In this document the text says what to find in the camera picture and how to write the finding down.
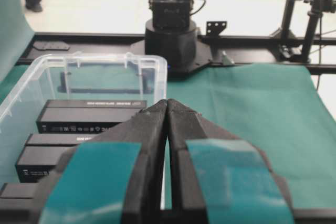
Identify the left gripper black right finger teal tape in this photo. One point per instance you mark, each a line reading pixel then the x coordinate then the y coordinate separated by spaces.
pixel 217 177

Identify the left gripper black left finger teal tape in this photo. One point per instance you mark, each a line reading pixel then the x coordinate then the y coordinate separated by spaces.
pixel 116 177

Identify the black RealSense D415 box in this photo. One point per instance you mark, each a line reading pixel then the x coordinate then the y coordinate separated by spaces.
pixel 41 153

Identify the black realsense d435i box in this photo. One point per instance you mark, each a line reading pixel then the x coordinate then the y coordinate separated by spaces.
pixel 86 116
pixel 18 190

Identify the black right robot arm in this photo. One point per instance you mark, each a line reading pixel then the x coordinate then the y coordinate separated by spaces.
pixel 170 6

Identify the clear plastic storage case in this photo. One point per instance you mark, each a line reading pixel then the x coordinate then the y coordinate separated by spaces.
pixel 98 79

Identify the green table cloth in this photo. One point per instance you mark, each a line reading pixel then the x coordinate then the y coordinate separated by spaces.
pixel 274 107

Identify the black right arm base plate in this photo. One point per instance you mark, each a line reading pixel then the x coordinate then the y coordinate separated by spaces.
pixel 181 49

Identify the black perforated bracket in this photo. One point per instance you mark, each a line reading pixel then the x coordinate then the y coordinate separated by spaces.
pixel 214 28

